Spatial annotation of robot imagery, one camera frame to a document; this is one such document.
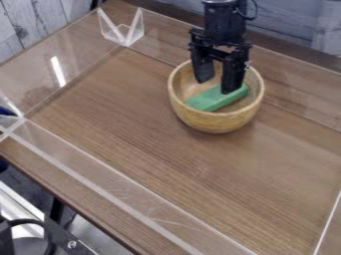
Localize black metal bracket with bolt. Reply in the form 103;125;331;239
44;218;99;255

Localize clear acrylic tray enclosure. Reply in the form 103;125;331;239
0;0;341;255

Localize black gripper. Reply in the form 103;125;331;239
188;28;251;95

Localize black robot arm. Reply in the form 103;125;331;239
188;0;258;95

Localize black table leg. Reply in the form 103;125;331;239
49;198;65;223

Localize black cable loop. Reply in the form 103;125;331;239
0;218;57;255

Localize light wooden bowl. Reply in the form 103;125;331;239
168;60;264;133

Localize green rectangular block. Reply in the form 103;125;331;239
184;84;248;113

